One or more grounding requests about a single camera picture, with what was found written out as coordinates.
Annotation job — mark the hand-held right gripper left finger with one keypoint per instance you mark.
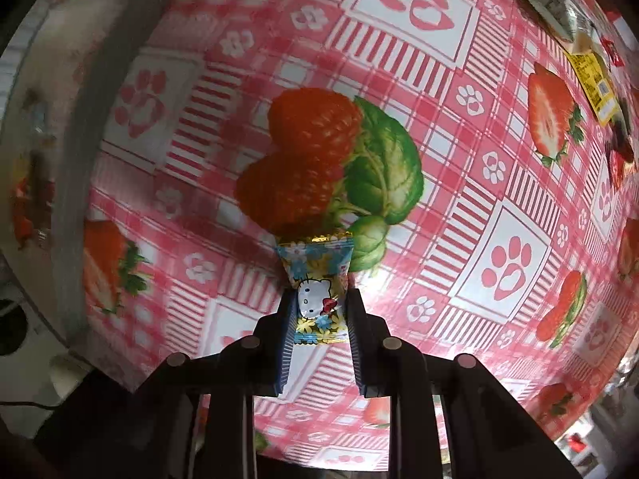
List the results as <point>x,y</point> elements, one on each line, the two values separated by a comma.
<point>287,349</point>

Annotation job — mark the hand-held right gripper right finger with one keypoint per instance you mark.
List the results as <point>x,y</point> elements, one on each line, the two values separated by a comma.
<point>364,354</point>

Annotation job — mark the blue cartoon cat candy packet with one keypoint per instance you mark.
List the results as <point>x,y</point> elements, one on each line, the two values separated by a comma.
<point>314,279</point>

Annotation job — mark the clear plastic container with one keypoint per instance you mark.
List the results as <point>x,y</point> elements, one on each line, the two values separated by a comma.
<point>65,110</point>

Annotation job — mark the strawberry print tablecloth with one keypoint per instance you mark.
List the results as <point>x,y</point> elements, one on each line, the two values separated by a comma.
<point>449,159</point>

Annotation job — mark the red twisted candy wrapper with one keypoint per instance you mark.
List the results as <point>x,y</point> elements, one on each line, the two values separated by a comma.
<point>619,172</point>

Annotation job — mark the dark snack stick packet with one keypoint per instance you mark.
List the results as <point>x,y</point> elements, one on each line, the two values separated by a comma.
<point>626,132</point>

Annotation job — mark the yellow snack packet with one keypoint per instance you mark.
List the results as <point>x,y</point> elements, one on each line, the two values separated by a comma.
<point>594,85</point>

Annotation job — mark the small red candy packet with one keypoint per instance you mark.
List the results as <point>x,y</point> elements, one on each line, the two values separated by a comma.
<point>614,54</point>

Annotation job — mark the white crinkled snack bag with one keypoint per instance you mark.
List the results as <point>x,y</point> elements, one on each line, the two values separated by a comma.
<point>549,0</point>

